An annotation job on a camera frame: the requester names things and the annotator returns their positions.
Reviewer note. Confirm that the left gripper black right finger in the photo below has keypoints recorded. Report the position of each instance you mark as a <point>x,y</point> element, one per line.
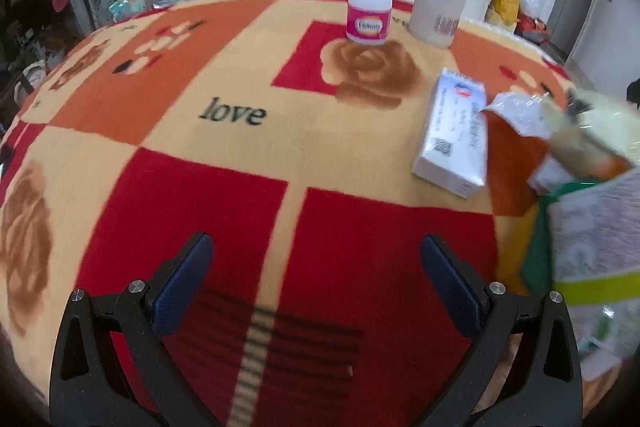
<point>544,384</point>

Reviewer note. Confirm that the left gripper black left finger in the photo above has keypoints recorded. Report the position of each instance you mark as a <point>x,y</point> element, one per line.
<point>88,386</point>

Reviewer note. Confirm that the green printed plastic bag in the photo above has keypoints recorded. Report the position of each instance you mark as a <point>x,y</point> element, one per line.
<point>585,246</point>

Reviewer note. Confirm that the orange yellow snack bag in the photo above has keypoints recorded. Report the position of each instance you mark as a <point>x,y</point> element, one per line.
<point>594,136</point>

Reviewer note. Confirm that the clear white plastic wrapper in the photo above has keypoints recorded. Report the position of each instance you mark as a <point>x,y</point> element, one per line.
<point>522,112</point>

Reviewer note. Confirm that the white blue medicine box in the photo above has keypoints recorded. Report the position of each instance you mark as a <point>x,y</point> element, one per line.
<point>453,149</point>

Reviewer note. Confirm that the red orange patterned blanket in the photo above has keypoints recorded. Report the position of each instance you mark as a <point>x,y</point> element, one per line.
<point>259,123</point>

